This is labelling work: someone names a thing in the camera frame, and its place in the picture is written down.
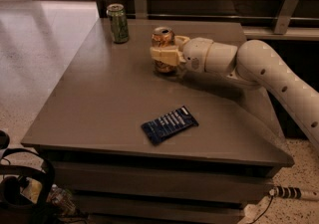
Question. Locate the grey drawer cabinet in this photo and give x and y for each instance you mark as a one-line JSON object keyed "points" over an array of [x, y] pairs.
{"points": [[151, 190]]}

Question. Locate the striped black white pole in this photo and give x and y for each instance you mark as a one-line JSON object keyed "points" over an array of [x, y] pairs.
{"points": [[294, 193]]}

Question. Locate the blue snack packet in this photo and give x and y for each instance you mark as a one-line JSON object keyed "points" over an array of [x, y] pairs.
{"points": [[168, 125]]}

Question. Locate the black headphones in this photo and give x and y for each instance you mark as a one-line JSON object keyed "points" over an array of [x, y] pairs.
{"points": [[15, 207]]}

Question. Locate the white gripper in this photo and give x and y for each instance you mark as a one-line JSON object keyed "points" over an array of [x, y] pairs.
{"points": [[195, 54]]}

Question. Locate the orange soda can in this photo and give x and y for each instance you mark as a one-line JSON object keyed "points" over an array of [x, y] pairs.
{"points": [[163, 37]]}

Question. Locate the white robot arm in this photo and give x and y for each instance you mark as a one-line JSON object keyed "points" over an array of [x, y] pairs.
{"points": [[253, 64]]}

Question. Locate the green soda can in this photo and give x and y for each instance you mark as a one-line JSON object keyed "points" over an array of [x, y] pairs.
{"points": [[118, 21]]}

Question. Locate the crumpled plastic wrapper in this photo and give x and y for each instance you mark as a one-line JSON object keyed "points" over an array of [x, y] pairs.
{"points": [[62, 199]]}

